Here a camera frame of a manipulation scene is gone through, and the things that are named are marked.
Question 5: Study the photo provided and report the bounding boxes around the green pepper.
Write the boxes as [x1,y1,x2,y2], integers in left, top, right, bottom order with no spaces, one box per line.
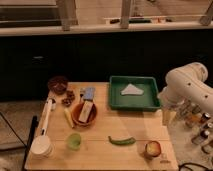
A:
[108,136,136,146]

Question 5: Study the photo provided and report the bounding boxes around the red yellow apple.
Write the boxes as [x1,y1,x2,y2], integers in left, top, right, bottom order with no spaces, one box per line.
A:
[145,141,161,158]

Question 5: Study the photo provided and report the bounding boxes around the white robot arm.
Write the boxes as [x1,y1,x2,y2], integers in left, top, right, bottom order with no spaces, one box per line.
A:
[158,62,213,126]

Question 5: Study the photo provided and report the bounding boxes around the white cloth in tray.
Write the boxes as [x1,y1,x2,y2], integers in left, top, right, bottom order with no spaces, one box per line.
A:
[121,84,144,95]

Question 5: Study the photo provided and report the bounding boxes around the green plastic tray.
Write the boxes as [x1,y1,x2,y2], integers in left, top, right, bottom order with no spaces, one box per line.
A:
[108,76,161,112]

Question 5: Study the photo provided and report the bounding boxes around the wooden block in bowl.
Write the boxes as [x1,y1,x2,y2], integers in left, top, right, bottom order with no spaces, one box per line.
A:
[78,101,93,123]

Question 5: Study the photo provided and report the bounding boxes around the orange bowl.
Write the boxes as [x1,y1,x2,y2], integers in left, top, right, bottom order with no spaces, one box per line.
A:
[71,102,97,127]

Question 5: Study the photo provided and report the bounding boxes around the brown pine cone cluster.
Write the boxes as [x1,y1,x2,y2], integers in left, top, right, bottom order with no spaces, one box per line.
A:
[62,91,75,107]

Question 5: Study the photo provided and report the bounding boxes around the yellow corn cob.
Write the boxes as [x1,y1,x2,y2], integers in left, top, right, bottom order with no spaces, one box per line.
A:
[64,108,75,128]

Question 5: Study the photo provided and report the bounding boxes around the dark red bowl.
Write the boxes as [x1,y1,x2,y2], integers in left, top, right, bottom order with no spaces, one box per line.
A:
[47,76,68,95]

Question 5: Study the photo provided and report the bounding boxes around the wooden cutting board table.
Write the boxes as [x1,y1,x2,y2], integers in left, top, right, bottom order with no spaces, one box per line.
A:
[25,83,178,171]

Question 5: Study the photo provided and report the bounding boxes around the small green cup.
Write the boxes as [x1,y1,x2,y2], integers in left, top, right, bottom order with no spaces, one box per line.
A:
[66,133,81,150]

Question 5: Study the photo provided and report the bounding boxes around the spice jar rack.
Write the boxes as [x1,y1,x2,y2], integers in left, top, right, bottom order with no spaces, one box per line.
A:
[178,101,213,152]

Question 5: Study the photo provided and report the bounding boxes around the white handled ladle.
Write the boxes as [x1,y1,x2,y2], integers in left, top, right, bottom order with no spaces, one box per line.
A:
[30,98,55,156]

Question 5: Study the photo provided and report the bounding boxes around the black cable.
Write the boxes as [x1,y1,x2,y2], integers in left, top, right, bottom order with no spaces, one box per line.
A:
[178,161,213,171]

